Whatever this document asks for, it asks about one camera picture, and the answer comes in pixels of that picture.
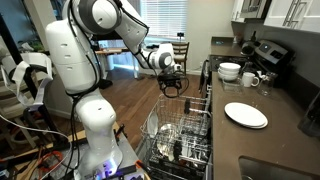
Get black clamp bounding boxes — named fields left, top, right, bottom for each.
left=114, top=123, right=127, bottom=138

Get wooden chair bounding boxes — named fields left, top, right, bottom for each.
left=170, top=41, right=191, bottom=81

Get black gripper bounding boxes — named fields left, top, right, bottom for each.
left=157, top=71, right=184, bottom=97

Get white strap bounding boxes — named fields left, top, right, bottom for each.
left=0, top=51, right=55, bottom=112

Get white window blinds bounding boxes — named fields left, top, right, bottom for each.
left=139, top=0, right=190, bottom=42

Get stainless steel microwave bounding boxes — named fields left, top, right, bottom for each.
left=239, top=0, right=272, bottom=20

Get white ceramic bowl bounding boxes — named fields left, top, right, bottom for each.
left=218, top=72, right=240, bottom=83
left=217, top=67, right=241, bottom=78
left=218, top=62, right=242, bottom=72

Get black stainless stove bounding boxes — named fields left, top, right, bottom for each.
left=208, top=39, right=296, bottom=88

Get black metal frame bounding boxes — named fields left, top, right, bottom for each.
left=0, top=13, right=61, bottom=141

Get robot mounting table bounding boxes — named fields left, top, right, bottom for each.
left=49, top=131, right=149, bottom=180

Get dark hanging towel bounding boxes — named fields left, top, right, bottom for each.
left=198, top=59, right=210, bottom=95

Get white cable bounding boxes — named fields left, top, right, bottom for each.
left=0, top=113, right=69, bottom=141

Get white two-door upper cabinet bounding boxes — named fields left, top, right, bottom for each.
left=263, top=0, right=320, bottom=34

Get narrow white upper cabinet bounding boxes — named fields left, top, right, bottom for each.
left=230, top=0, right=246, bottom=24

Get metal wire dishwasher rack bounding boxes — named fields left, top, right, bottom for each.
left=139, top=93, right=214, bottom=174

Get tall glass jar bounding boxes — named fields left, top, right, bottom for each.
left=259, top=71, right=277, bottom=98

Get wooden desk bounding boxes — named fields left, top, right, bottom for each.
left=94, top=46, right=141, bottom=79

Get small black camera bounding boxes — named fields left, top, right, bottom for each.
left=176, top=31, right=186, bottom=43

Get black round kettle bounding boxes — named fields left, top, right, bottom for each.
left=240, top=41, right=256, bottom=58

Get black utensil handle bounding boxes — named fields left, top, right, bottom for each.
left=183, top=97, right=192, bottom=115

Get green plant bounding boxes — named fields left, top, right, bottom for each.
left=18, top=39, right=46, bottom=54

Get open dishwasher door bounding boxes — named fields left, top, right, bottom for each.
left=146, top=156, right=214, bottom=180

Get orange cord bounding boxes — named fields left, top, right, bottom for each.
left=35, top=149, right=65, bottom=173

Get small glass jar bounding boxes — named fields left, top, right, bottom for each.
left=244, top=61, right=255, bottom=74

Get silver cabinet handle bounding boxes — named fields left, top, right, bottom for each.
left=282, top=0, right=297, bottom=28

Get white mug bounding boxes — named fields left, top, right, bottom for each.
left=241, top=71, right=261, bottom=89

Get clear glass container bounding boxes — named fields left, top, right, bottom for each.
left=220, top=79, right=245, bottom=95

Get stainless steel bowl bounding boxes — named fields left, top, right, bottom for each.
left=156, top=122, right=181, bottom=158

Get steel kitchen sink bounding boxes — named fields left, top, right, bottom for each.
left=237, top=155, right=320, bottom=180

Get orange handled tool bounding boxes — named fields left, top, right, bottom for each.
left=134, top=159, right=148, bottom=171

